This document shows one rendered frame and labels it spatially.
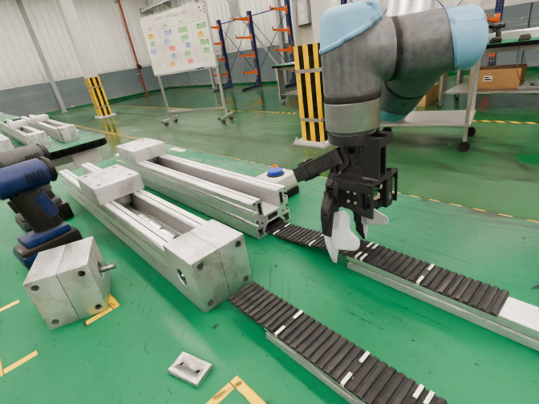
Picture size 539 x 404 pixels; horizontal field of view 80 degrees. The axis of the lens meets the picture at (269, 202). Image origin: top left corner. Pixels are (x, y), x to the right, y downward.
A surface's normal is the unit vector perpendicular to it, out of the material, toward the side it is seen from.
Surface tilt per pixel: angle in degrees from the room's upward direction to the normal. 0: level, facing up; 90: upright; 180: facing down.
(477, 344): 0
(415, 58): 107
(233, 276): 90
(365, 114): 90
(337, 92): 90
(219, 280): 90
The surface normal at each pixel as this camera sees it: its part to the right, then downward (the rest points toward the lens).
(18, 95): 0.69, 0.22
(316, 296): -0.15, -0.89
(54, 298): 0.37, 0.35
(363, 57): -0.01, 0.44
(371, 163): -0.72, 0.40
